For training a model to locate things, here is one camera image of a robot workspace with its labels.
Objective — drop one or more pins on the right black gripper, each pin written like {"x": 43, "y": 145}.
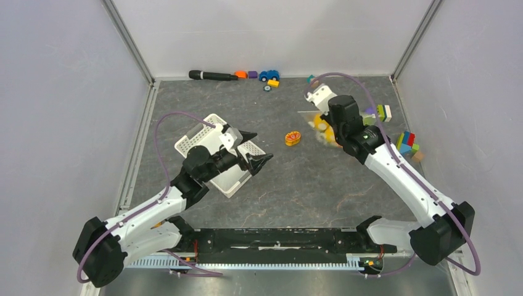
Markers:
{"x": 327, "y": 118}

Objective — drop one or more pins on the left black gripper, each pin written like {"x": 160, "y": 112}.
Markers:
{"x": 255, "y": 161}

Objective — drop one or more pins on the yellow toy mango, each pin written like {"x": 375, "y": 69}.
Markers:
{"x": 324, "y": 132}

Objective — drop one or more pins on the clear zip top bag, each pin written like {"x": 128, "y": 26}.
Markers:
{"x": 308, "y": 117}

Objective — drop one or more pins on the green toy pepper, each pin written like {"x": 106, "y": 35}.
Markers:
{"x": 369, "y": 120}

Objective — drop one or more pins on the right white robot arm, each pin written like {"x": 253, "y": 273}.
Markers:
{"x": 442, "y": 225}

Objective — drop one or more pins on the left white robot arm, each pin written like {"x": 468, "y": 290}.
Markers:
{"x": 104, "y": 248}

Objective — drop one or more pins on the teal and wood cubes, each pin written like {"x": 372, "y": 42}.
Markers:
{"x": 312, "y": 81}

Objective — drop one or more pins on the green white brick stack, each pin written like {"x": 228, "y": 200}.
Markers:
{"x": 384, "y": 112}

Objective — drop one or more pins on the yellow butterfly toy block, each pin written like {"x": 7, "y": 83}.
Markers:
{"x": 292, "y": 138}

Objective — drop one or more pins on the white perforated plastic basket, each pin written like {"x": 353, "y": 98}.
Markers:
{"x": 229, "y": 182}

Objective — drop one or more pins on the yellow toy brick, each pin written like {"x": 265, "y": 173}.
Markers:
{"x": 273, "y": 83}

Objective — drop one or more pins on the multicolour brick stack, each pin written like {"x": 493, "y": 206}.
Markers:
{"x": 406, "y": 143}

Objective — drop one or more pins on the blue toy car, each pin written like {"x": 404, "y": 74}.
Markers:
{"x": 265, "y": 76}

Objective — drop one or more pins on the orange toy piece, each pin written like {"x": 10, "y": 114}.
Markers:
{"x": 241, "y": 74}

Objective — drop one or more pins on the small wooden cube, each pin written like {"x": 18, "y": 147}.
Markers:
{"x": 418, "y": 157}

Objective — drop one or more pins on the black microphone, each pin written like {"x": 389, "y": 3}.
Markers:
{"x": 202, "y": 75}

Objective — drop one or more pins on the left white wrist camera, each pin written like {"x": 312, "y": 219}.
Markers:
{"x": 230, "y": 137}

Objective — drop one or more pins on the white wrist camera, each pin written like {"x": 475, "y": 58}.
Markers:
{"x": 320, "y": 97}
{"x": 230, "y": 137}

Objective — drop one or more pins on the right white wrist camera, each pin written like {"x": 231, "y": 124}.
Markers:
{"x": 320, "y": 97}

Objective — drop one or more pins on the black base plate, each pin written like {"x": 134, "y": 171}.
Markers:
{"x": 276, "y": 245}

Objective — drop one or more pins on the white cable duct rail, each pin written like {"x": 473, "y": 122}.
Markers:
{"x": 165, "y": 261}

